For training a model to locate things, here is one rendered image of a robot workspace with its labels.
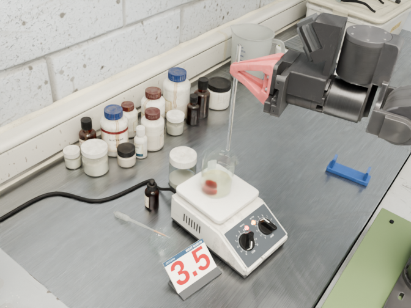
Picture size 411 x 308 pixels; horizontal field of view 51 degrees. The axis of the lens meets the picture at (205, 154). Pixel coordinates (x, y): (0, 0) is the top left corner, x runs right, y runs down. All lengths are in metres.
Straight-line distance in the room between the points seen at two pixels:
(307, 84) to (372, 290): 0.37
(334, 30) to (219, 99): 0.65
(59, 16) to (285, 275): 0.68
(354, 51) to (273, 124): 0.64
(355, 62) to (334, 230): 0.44
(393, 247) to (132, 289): 0.47
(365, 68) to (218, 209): 0.37
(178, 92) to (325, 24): 0.59
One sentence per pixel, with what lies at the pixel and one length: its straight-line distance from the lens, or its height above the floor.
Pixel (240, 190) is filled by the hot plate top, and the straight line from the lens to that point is 0.84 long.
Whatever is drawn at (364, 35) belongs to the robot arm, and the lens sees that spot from 0.60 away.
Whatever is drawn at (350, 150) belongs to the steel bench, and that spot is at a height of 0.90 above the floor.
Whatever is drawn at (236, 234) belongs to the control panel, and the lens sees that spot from 0.80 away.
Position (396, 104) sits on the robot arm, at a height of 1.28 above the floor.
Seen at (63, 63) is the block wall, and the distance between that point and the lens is 1.02.
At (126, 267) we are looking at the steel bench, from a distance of 0.82.
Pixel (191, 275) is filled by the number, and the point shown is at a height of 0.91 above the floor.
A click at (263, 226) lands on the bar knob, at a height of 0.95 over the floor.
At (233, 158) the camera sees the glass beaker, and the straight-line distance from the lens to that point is 0.80.
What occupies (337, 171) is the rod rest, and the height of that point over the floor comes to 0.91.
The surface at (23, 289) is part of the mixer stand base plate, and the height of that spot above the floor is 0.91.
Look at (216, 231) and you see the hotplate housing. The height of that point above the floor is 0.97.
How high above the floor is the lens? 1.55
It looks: 38 degrees down
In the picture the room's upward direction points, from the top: 6 degrees clockwise
